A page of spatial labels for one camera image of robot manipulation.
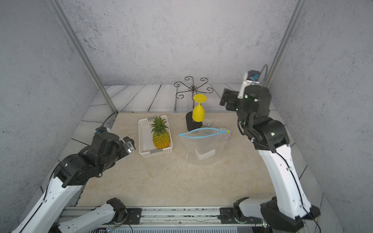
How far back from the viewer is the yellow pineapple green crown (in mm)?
879

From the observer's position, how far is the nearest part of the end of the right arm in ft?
1.61

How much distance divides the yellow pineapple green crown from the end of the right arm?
45cm
